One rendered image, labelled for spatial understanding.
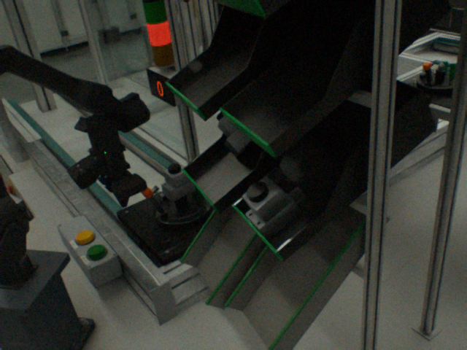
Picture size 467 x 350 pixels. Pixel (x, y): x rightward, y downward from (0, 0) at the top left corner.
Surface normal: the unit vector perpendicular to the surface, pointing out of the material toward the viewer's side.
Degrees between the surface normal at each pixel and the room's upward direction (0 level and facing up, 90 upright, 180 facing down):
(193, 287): 90
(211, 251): 45
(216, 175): 25
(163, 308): 90
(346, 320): 0
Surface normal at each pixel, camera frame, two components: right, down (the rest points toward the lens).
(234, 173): -0.47, -0.63
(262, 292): -0.71, -0.37
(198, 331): -0.11, -0.84
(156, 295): 0.59, 0.37
